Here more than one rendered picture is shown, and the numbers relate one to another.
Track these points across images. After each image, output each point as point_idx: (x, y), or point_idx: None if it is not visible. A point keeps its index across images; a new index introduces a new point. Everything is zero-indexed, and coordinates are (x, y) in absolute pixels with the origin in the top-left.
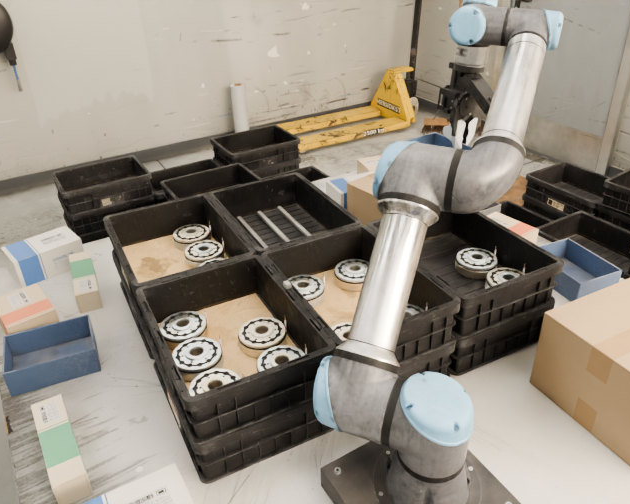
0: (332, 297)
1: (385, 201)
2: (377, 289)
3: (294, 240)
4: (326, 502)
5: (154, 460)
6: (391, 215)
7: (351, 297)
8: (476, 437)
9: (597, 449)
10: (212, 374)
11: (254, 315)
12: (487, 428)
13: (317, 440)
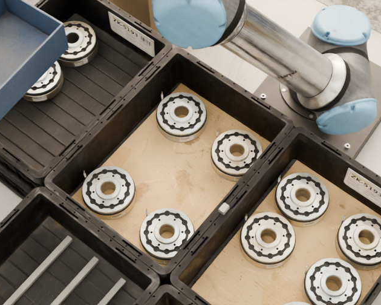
0: (156, 206)
1: (242, 19)
2: (300, 47)
3: (115, 249)
4: (358, 161)
5: None
6: (247, 19)
7: (147, 187)
8: (238, 77)
9: None
10: (353, 249)
11: (226, 276)
12: (224, 71)
13: None
